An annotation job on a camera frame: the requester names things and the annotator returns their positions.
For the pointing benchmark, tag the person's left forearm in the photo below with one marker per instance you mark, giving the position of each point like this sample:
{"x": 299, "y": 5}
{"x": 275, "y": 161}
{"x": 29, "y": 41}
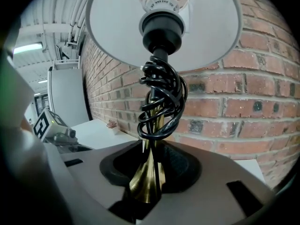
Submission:
{"x": 26, "y": 125}

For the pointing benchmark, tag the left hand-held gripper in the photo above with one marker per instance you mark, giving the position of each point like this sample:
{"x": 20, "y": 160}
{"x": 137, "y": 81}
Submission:
{"x": 50, "y": 124}

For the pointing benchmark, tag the grey cabinet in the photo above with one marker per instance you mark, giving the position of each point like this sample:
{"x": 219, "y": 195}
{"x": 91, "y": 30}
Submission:
{"x": 68, "y": 97}

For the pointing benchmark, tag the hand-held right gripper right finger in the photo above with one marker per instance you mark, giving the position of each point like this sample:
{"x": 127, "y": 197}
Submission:
{"x": 211, "y": 184}

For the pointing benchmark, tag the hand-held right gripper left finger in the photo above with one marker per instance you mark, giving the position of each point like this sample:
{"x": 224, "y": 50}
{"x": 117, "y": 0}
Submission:
{"x": 93, "y": 172}

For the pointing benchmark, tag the black framed glass door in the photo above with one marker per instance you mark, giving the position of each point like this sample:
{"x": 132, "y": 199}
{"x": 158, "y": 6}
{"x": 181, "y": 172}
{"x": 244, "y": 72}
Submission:
{"x": 42, "y": 104}

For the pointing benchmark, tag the ceiling light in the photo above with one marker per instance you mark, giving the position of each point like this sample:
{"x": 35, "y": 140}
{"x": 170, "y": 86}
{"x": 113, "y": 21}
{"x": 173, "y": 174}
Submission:
{"x": 28, "y": 47}

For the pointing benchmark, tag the small potted plant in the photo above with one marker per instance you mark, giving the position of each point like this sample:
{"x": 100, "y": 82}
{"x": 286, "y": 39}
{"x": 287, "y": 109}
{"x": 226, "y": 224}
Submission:
{"x": 113, "y": 126}

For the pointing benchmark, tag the white shade table lamp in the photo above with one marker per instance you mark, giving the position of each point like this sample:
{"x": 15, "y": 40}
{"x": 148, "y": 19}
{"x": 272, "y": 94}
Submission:
{"x": 164, "y": 43}

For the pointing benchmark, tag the white ceiling pipes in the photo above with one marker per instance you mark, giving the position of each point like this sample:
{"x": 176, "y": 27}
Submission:
{"x": 78, "y": 13}

